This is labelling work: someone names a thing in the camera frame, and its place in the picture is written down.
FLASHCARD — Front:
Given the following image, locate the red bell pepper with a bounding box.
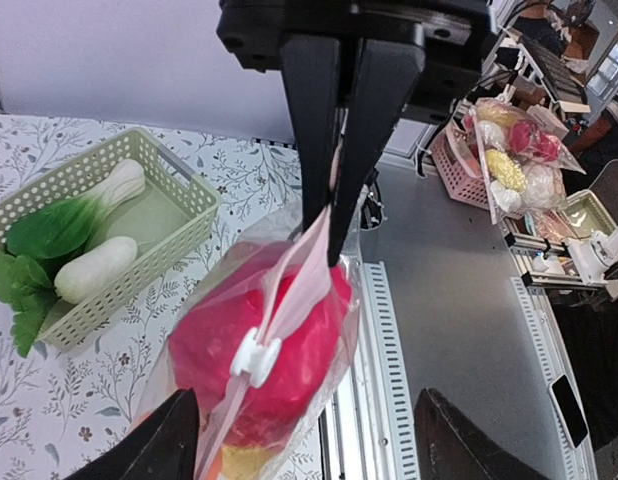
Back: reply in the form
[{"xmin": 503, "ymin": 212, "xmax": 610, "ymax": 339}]
[{"xmin": 168, "ymin": 240, "xmax": 353, "ymax": 449}]

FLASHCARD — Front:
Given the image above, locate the background filled food bag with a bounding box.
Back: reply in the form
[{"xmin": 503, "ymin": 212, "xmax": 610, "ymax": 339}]
[{"xmin": 467, "ymin": 98, "xmax": 583, "ymax": 224}]

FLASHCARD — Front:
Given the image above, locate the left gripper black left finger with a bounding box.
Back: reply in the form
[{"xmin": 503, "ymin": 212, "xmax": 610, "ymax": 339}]
[{"xmin": 78, "ymin": 390, "xmax": 199, "ymax": 480}]

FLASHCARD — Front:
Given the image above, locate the pink perforated basket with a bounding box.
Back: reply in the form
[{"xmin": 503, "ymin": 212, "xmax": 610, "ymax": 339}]
[{"xmin": 429, "ymin": 124, "xmax": 525, "ymax": 221}]

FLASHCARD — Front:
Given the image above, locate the background person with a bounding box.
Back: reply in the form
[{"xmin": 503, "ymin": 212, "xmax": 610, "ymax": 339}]
[{"xmin": 563, "ymin": 90, "xmax": 618, "ymax": 195}]

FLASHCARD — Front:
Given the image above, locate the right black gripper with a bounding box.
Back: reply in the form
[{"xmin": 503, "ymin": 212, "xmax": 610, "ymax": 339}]
[{"xmin": 216, "ymin": 1, "xmax": 496, "ymax": 267}]

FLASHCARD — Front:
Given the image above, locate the white radish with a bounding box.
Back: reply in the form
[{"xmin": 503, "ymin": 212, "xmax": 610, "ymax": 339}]
[{"xmin": 54, "ymin": 236, "xmax": 138, "ymax": 305}]

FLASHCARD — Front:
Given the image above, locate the green white bok choy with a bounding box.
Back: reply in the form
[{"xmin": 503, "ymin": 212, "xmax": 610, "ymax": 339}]
[{"xmin": 0, "ymin": 159, "xmax": 146, "ymax": 357}]

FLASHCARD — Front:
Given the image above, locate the floral tablecloth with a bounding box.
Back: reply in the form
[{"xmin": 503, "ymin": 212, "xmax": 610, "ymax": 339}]
[{"xmin": 0, "ymin": 113, "xmax": 360, "ymax": 480}]

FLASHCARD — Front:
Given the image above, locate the beige perforated plastic basket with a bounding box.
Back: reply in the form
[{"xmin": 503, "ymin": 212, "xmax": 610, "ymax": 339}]
[{"xmin": 0, "ymin": 128, "xmax": 220, "ymax": 350}]

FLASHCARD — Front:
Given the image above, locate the aluminium front rail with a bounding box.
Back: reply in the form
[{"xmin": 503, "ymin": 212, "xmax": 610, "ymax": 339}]
[{"xmin": 318, "ymin": 139, "xmax": 598, "ymax": 480}]

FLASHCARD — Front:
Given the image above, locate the black smartphone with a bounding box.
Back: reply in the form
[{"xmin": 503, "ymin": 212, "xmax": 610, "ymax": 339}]
[{"xmin": 548, "ymin": 375, "xmax": 589, "ymax": 449}]

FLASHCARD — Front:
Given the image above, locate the clear zip top bag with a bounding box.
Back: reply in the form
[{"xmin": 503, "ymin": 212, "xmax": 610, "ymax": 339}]
[{"xmin": 133, "ymin": 203, "xmax": 359, "ymax": 479}]

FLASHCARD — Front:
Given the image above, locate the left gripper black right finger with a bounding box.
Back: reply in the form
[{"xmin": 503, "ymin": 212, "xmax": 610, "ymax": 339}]
[{"xmin": 413, "ymin": 388, "xmax": 544, "ymax": 480}]

